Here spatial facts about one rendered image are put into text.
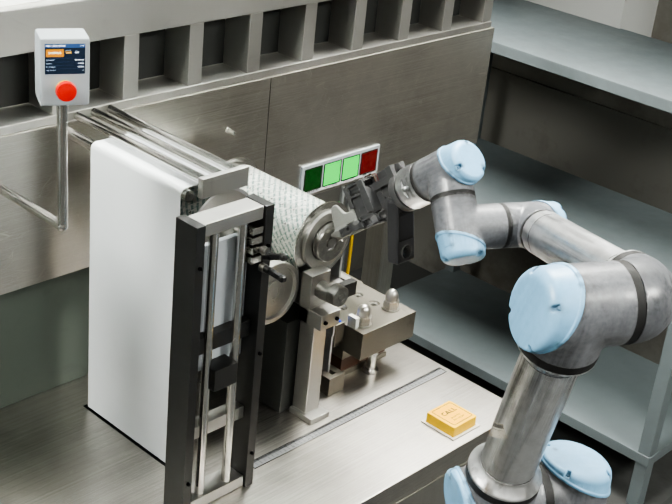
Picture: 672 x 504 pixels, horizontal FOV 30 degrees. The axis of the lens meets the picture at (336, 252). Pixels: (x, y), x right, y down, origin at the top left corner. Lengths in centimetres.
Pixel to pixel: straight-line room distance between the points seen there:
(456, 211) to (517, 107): 262
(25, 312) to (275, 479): 55
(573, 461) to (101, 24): 108
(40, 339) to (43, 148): 38
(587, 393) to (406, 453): 177
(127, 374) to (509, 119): 264
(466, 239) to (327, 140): 80
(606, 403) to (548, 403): 226
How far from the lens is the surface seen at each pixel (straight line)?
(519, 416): 181
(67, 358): 248
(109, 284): 224
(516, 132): 465
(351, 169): 283
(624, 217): 403
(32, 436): 236
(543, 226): 200
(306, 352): 236
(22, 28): 216
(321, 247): 228
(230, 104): 250
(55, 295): 239
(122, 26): 228
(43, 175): 227
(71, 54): 182
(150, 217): 209
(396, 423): 244
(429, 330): 426
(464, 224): 201
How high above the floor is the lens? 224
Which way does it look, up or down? 26 degrees down
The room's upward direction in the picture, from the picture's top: 6 degrees clockwise
